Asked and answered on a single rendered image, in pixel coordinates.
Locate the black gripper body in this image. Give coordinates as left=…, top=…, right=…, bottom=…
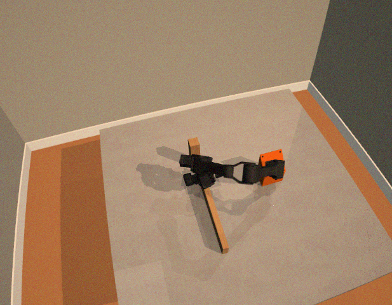
left=183, top=172, right=222, bottom=187

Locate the wooden post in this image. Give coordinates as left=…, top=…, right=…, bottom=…
left=188, top=137, right=200, bottom=156

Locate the wooden rail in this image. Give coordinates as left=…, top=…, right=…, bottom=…
left=201, top=186, right=229, bottom=254

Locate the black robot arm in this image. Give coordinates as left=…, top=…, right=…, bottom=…
left=179, top=154, right=285, bottom=189

